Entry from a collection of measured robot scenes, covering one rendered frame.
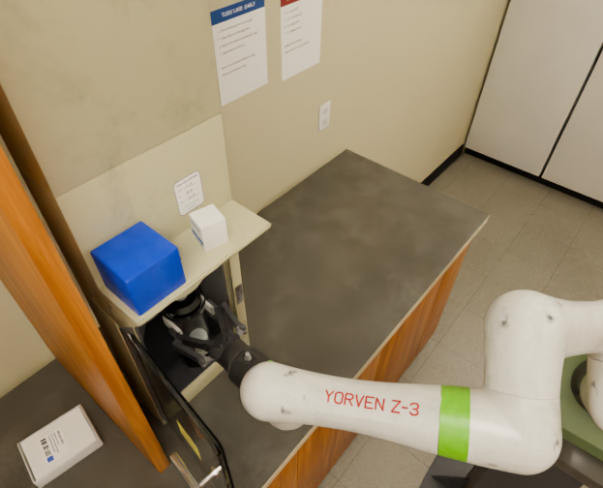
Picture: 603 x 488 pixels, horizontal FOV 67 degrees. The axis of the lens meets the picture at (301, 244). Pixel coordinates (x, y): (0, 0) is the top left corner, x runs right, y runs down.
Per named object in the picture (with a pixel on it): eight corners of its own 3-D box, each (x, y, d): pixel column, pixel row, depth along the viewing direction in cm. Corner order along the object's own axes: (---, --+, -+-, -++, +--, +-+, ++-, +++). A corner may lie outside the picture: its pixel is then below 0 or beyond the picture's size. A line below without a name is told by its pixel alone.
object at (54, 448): (22, 449, 115) (15, 443, 112) (84, 410, 122) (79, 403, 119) (40, 489, 109) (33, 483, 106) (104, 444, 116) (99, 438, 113)
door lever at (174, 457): (192, 442, 93) (190, 437, 91) (220, 479, 88) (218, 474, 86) (168, 461, 90) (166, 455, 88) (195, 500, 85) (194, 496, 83)
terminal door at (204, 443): (167, 417, 116) (127, 328, 88) (240, 518, 100) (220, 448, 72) (165, 419, 116) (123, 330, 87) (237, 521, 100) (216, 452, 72)
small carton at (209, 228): (193, 236, 88) (188, 213, 84) (216, 227, 90) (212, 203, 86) (204, 252, 85) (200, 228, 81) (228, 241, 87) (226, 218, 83)
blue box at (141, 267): (105, 287, 79) (88, 251, 73) (152, 255, 85) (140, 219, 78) (139, 318, 75) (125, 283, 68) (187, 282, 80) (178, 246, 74)
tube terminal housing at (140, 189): (108, 370, 131) (-25, 136, 76) (195, 301, 148) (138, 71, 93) (163, 426, 120) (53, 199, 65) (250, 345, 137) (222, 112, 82)
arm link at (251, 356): (246, 403, 103) (275, 376, 107) (241, 378, 94) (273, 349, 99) (228, 386, 105) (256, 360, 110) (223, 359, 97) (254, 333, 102)
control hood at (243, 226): (112, 321, 86) (97, 289, 79) (236, 231, 104) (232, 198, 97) (150, 356, 81) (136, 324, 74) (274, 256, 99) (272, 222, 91)
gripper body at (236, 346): (254, 341, 103) (226, 318, 108) (226, 365, 99) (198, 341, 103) (256, 358, 109) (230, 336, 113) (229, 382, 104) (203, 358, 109)
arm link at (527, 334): (673, 299, 96) (548, 289, 66) (671, 377, 96) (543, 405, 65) (604, 293, 107) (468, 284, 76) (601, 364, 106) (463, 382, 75)
